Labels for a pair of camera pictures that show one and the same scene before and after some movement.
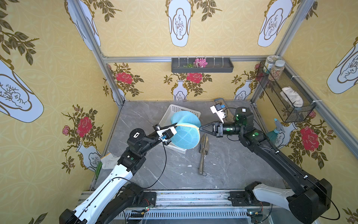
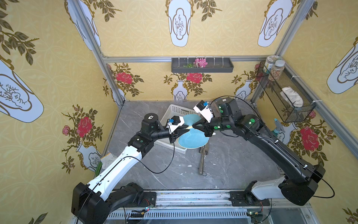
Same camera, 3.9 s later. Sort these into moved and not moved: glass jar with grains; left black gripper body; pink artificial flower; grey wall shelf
Moved: left black gripper body
Not moved: glass jar with grains; pink artificial flower; grey wall shelf
